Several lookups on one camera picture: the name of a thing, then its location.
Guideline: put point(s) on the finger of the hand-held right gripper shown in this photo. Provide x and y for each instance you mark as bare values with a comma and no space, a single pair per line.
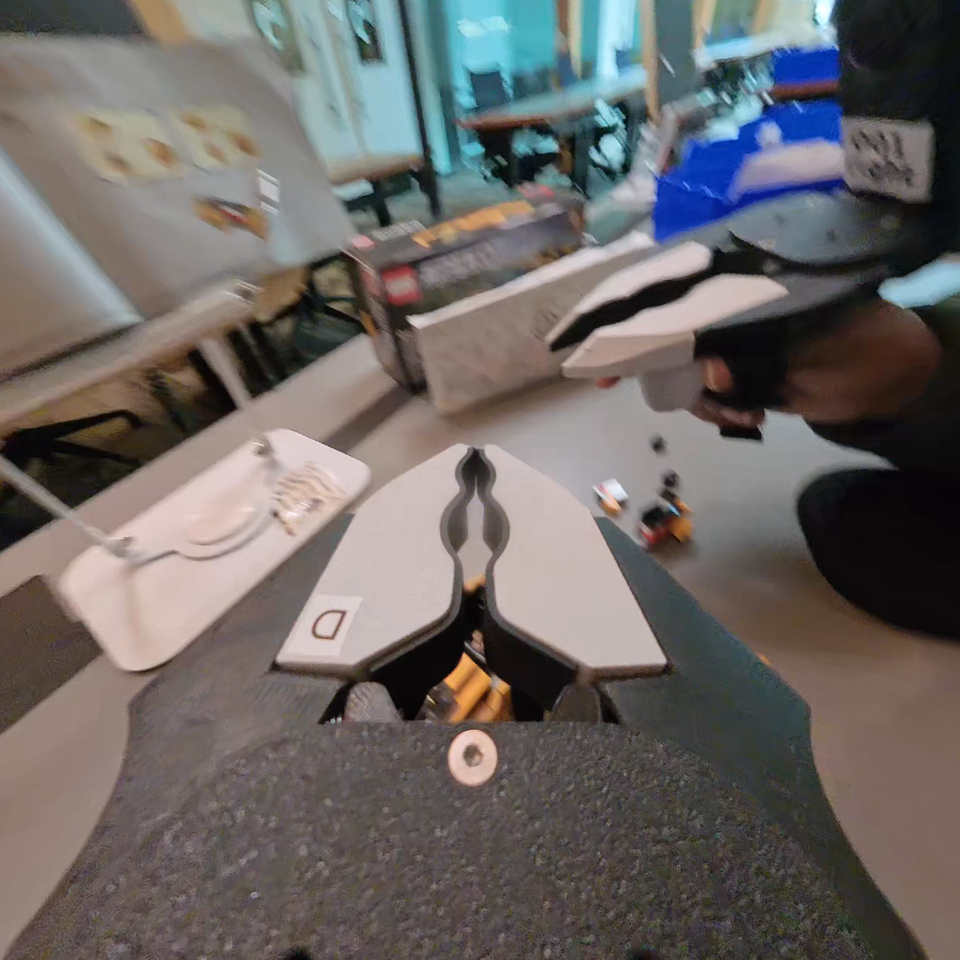
675,322
645,274

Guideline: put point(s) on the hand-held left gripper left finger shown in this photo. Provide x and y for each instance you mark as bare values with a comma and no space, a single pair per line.
375,585

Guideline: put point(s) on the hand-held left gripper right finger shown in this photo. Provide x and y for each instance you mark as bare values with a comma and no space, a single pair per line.
570,592

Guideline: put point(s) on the person's right forearm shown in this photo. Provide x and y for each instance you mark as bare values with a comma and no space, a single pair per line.
949,360

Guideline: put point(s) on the yellow black lego subassembly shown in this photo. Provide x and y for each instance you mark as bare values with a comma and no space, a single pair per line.
610,495

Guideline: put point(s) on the red grey lego subassembly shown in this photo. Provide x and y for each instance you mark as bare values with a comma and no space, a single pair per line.
666,521

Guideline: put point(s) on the yellow lego car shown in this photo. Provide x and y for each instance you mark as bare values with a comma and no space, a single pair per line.
469,690

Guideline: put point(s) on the black lego box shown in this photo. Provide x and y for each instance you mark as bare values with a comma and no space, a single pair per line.
465,262

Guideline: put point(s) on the lego instruction booklet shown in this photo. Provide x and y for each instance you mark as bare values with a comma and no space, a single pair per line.
150,187

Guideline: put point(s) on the person's right hand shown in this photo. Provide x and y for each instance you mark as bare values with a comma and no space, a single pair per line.
862,367

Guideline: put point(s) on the blue storage bin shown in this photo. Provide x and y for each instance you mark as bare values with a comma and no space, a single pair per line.
806,66
742,172

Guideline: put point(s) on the printed sticker sheet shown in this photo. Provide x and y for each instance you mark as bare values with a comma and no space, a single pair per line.
307,495

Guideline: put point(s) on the white printed paper bag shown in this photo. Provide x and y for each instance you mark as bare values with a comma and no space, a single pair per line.
495,337

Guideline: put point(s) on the white book stand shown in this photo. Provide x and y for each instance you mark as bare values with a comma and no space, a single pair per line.
187,570

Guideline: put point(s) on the wooden table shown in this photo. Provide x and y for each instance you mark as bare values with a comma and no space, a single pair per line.
75,375

